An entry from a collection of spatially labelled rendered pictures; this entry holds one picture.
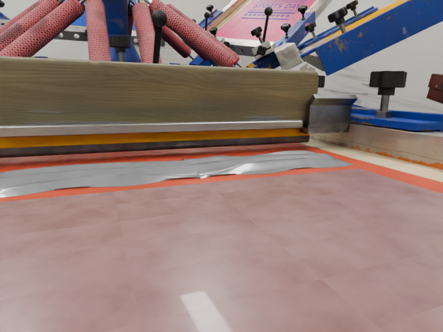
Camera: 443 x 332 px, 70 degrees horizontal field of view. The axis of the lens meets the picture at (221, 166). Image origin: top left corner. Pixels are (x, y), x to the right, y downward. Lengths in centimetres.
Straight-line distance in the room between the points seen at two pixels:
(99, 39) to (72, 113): 52
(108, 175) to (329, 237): 18
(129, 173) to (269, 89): 22
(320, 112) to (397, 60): 231
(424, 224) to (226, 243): 12
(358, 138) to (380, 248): 31
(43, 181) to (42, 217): 7
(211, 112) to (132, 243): 25
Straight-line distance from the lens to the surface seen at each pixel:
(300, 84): 45
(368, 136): 47
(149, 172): 29
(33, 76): 37
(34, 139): 38
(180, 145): 39
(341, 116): 48
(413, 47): 268
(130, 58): 114
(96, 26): 92
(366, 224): 21
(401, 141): 44
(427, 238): 21
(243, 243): 17
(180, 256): 16
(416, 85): 263
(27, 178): 30
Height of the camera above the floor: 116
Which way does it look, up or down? 22 degrees down
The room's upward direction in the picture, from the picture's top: 5 degrees clockwise
